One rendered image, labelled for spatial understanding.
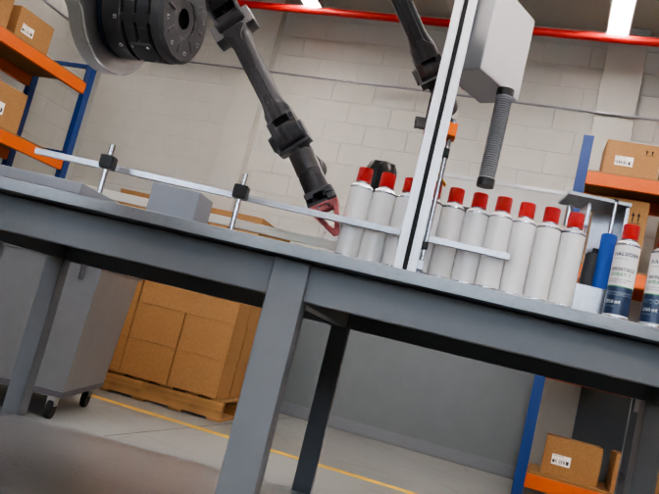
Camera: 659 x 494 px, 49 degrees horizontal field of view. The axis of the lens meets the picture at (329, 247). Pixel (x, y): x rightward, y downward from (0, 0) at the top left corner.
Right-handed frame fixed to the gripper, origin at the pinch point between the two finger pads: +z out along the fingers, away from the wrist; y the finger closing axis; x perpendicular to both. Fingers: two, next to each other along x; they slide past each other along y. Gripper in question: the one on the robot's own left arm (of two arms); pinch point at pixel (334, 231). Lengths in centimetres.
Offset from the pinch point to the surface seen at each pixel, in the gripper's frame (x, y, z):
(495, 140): -37.2, -11.9, -1.8
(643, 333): -35, -47, 41
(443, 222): -22.1, -1.8, 8.1
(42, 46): 147, 349, -284
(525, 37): -54, -7, -21
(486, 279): -25.0, -3.6, 22.9
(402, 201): -16.0, -1.9, 0.2
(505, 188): -141, 426, -53
